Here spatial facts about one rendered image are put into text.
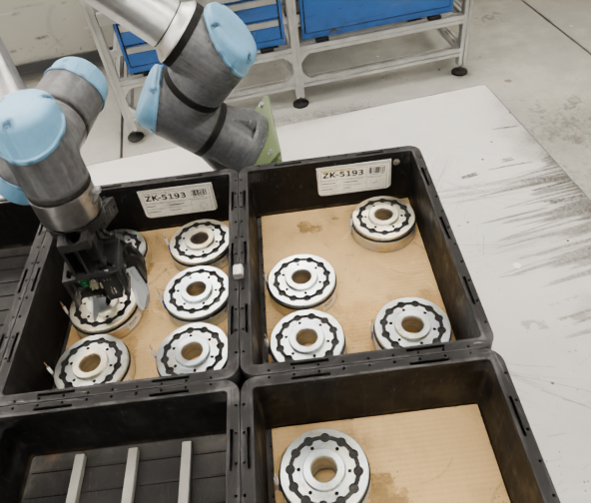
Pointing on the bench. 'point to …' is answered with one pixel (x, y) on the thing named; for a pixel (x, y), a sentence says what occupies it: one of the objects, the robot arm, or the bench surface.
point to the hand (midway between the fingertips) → (126, 301)
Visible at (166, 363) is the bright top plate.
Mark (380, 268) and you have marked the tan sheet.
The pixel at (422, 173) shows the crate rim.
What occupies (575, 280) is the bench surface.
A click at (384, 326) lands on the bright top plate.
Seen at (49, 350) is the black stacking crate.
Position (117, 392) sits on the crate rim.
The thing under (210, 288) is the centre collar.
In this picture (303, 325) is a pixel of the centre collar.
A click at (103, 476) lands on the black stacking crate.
